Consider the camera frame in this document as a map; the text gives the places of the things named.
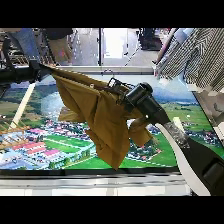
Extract black and white striped garment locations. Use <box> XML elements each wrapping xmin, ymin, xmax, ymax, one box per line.
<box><xmin>155</xmin><ymin>27</ymin><xmax>224</xmax><ymax>92</ymax></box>

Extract camouflage garment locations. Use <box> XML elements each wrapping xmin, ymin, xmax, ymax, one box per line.
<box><xmin>194</xmin><ymin>85</ymin><xmax>224</xmax><ymax>135</ymax></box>

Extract person's legs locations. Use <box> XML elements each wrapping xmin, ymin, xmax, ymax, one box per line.
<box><xmin>9</xmin><ymin>27</ymin><xmax>43</xmax><ymax>64</ymax></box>
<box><xmin>44</xmin><ymin>27</ymin><xmax>75</xmax><ymax>65</ymax></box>

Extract brown clothes hanger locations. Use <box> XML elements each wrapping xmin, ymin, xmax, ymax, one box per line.
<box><xmin>0</xmin><ymin>120</ymin><xmax>31</xmax><ymax>136</ymax></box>
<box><xmin>0</xmin><ymin>134</ymin><xmax>30</xmax><ymax>152</ymax></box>

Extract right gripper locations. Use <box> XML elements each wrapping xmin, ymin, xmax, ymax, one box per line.
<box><xmin>105</xmin><ymin>77</ymin><xmax>132</xmax><ymax>102</ymax></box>

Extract tan long-sleeved shirt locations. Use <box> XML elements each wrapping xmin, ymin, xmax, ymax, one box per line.
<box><xmin>46</xmin><ymin>65</ymin><xmax>155</xmax><ymax>171</ymax></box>

